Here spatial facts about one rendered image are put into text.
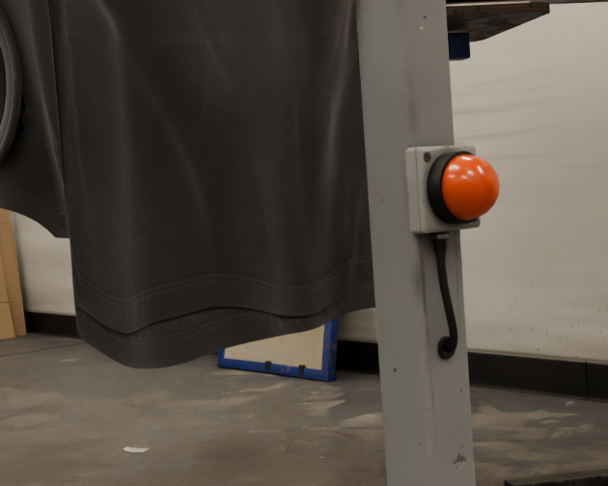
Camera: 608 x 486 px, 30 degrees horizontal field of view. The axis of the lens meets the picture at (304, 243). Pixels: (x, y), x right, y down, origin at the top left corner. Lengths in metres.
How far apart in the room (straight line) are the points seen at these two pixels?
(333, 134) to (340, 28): 0.09
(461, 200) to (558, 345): 2.71
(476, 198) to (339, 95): 0.40
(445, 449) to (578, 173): 2.58
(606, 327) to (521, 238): 0.37
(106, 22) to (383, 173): 0.29
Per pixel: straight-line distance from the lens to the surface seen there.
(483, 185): 0.65
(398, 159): 0.67
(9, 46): 0.89
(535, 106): 3.33
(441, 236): 0.67
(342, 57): 1.04
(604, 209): 3.20
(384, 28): 0.68
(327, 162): 1.02
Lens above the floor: 0.66
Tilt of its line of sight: 3 degrees down
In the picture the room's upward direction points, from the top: 4 degrees counter-clockwise
